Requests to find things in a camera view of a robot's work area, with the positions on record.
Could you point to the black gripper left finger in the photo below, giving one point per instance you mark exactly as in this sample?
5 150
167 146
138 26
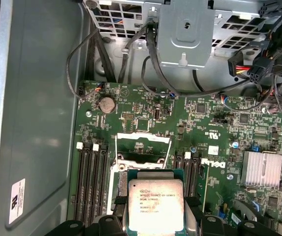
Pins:
106 226

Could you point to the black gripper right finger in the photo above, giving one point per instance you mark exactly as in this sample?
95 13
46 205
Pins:
193 216

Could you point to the silver green CPU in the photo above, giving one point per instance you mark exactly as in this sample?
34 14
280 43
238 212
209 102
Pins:
155 206

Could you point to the metal socket cover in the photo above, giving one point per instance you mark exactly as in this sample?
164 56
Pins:
143 137

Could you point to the CPU socket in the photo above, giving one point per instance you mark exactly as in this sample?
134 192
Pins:
122 182

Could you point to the silver chipset heat sink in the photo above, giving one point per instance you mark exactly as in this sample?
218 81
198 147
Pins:
262 169

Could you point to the white case sticker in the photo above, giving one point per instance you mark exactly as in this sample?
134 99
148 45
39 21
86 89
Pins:
17 201

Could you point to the green motherboard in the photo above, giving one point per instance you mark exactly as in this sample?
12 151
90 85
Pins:
205 118

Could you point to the round coin cell battery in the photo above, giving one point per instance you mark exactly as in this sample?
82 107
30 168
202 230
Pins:
106 104

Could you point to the black PC case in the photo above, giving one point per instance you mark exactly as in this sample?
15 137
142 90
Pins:
40 98

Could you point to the black power connector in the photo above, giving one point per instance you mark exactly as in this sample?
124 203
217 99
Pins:
259 71

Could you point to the metal drive cage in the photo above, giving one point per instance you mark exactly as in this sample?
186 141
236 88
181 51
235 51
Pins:
185 44

